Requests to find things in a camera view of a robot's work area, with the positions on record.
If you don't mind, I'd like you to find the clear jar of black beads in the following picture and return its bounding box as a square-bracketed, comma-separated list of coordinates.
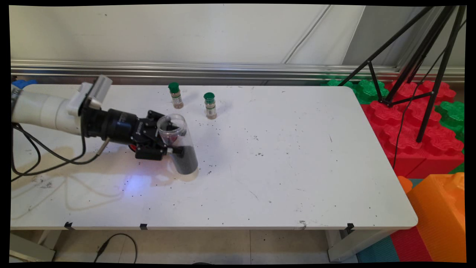
[157, 114, 199, 175]

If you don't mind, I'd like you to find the large orange foam block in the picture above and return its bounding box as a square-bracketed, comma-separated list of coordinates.
[406, 172, 466, 263]

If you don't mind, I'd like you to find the black floor cable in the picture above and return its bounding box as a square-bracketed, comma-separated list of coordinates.
[93, 233, 138, 263]

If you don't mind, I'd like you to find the red bowl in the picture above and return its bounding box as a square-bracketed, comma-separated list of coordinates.
[128, 131, 180, 153]

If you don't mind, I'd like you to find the white table leg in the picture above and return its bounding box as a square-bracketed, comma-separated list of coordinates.
[327, 229, 395, 262]

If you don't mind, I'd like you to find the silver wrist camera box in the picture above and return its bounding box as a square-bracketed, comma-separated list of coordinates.
[89, 74, 113, 111]

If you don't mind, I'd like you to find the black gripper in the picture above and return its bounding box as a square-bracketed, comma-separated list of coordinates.
[107, 109, 186, 161]

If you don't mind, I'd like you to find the black arm cable with plug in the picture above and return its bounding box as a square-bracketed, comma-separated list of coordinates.
[13, 125, 111, 165]

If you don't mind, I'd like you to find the teal floor mat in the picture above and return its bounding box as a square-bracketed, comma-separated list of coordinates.
[356, 235, 401, 263]

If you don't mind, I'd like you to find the aluminium wall rail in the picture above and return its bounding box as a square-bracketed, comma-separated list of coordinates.
[10, 59, 465, 86]

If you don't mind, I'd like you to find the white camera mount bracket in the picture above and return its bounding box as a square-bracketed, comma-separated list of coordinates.
[67, 82, 93, 117]

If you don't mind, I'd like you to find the black tripod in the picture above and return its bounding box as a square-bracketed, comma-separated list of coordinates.
[338, 5, 467, 144]

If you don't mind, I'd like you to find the beige table leg beam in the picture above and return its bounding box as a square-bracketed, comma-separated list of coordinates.
[9, 233, 56, 262]

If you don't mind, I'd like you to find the green-lidded spice jar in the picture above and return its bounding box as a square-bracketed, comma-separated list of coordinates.
[168, 82, 184, 109]
[203, 92, 218, 120]

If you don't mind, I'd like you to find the red floor mat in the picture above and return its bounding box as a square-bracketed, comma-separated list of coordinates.
[390, 226, 434, 263]

